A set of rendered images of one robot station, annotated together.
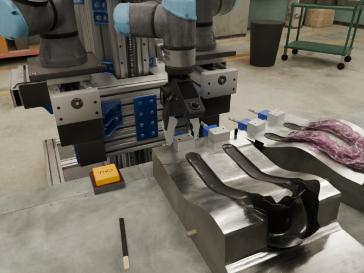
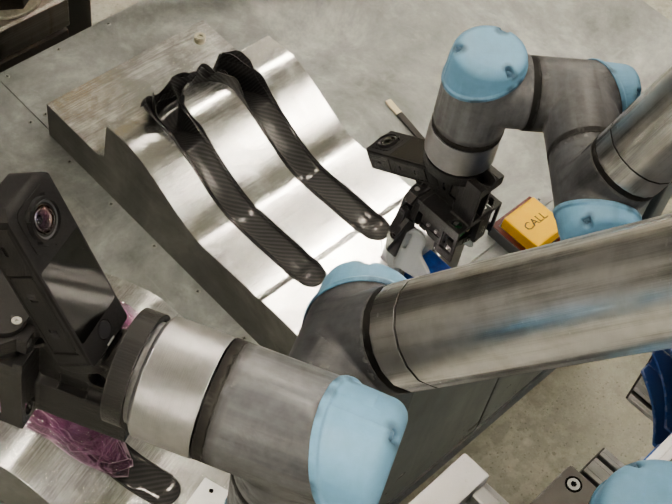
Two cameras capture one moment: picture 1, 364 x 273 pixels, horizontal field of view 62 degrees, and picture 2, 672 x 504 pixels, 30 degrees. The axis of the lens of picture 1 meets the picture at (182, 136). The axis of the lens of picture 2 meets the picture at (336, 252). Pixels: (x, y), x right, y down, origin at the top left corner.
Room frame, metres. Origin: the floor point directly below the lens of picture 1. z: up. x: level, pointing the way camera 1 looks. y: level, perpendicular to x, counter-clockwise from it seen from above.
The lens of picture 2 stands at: (1.45, -0.52, 2.08)
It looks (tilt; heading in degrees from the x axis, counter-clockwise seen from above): 53 degrees down; 151
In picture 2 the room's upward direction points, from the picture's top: 12 degrees clockwise
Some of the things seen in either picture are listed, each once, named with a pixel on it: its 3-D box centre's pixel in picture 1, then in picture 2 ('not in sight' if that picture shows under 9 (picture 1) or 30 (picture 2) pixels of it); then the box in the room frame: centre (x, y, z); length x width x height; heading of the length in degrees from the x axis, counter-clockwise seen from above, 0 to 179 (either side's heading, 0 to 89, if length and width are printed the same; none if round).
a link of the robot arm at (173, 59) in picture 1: (178, 57); (464, 138); (0.73, 0.01, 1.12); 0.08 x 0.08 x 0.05
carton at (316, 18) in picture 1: (319, 17); not in sight; (8.25, -3.51, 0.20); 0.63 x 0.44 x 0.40; 119
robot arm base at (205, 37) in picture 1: (196, 34); not in sight; (1.21, -0.06, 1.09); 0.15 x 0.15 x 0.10
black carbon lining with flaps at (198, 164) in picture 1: (247, 175); (256, 157); (0.54, -0.14, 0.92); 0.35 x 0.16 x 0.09; 24
